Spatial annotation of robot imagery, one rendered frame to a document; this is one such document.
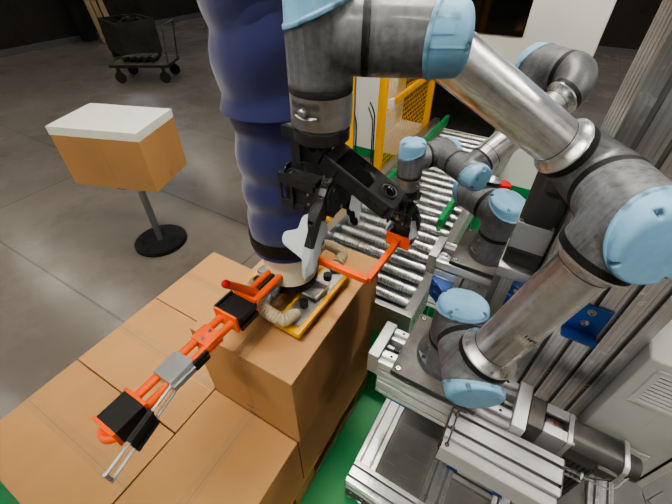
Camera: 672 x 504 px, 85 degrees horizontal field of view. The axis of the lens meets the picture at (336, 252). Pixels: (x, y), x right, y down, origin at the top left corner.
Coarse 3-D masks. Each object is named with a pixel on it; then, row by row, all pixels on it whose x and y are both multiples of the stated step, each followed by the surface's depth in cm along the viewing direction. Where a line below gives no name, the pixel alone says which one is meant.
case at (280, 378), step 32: (352, 256) 143; (352, 288) 130; (256, 320) 120; (320, 320) 120; (352, 320) 136; (224, 352) 114; (256, 352) 111; (288, 352) 111; (320, 352) 116; (352, 352) 152; (224, 384) 134; (256, 384) 117; (288, 384) 103; (320, 384) 127; (288, 416) 119
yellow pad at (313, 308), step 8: (320, 272) 129; (328, 272) 125; (336, 272) 128; (328, 280) 124; (336, 280) 125; (344, 280) 126; (328, 288) 123; (336, 288) 123; (296, 296) 121; (304, 296) 120; (328, 296) 120; (296, 304) 117; (304, 304) 114; (312, 304) 117; (320, 304) 118; (304, 312) 115; (312, 312) 116; (304, 320) 113; (312, 320) 114; (280, 328) 112; (288, 328) 111; (296, 328) 111; (304, 328) 111; (296, 336) 110
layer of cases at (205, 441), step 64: (128, 320) 170; (192, 320) 170; (64, 384) 146; (128, 384) 146; (192, 384) 146; (0, 448) 128; (64, 448) 128; (128, 448) 128; (192, 448) 128; (256, 448) 128; (320, 448) 161
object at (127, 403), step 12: (120, 396) 81; (132, 396) 81; (108, 408) 79; (120, 408) 79; (132, 408) 79; (144, 408) 80; (96, 420) 77; (108, 420) 77; (120, 420) 77; (132, 420) 78; (108, 432) 75; (120, 432) 76; (120, 444) 77
